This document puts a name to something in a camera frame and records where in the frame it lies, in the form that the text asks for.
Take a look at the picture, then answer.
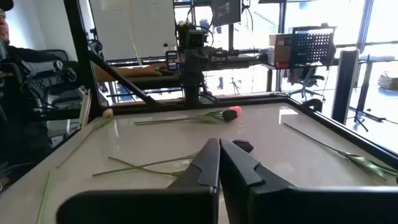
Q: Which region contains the white whiteboard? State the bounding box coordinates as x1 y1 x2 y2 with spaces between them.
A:
89 0 177 61

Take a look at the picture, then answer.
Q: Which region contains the black computer monitor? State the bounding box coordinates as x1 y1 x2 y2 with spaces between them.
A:
211 0 242 27

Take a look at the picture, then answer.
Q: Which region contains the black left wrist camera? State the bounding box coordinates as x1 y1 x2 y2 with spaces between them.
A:
185 29 205 48

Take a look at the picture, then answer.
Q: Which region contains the person's hand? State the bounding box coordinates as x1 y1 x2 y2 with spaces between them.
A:
141 63 169 77

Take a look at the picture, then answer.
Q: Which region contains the brown cardboard box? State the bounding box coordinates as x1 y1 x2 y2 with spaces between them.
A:
269 33 293 68

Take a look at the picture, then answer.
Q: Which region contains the pink artificial tulip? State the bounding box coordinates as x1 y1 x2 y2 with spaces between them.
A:
108 156 187 180
134 105 243 125
57 108 114 169

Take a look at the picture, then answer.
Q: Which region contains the black aluminium table frame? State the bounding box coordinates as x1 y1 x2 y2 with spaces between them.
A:
30 0 398 170

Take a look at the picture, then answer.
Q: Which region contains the woven basket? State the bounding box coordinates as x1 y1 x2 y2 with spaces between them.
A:
377 72 398 91

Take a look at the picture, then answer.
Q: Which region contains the person's forearm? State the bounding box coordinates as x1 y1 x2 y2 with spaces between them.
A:
93 65 147 79

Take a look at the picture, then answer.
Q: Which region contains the tall column on round base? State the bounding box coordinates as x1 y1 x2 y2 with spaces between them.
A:
330 49 361 125

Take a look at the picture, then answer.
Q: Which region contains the black tripod stand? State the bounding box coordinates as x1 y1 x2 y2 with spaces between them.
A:
347 54 388 133

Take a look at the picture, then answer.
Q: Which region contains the person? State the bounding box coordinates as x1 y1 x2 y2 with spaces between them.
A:
0 0 94 194

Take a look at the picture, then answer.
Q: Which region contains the black perforated panel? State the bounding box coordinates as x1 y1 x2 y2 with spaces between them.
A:
290 26 337 67

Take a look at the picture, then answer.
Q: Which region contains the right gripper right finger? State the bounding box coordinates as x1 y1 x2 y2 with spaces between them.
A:
219 138 398 224

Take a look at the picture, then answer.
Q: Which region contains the grey office chair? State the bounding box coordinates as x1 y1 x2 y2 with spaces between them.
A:
285 67 326 103

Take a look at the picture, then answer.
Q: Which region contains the silver aluminium extrusion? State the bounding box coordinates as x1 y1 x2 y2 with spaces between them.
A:
78 88 93 129

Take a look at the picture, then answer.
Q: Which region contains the grey desk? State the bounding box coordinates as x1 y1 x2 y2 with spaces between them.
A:
96 73 187 91

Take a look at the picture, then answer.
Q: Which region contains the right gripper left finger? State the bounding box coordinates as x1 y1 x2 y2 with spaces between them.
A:
55 138 221 224

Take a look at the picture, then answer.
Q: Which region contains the green tulip stem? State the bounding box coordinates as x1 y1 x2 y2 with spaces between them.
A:
135 109 239 126

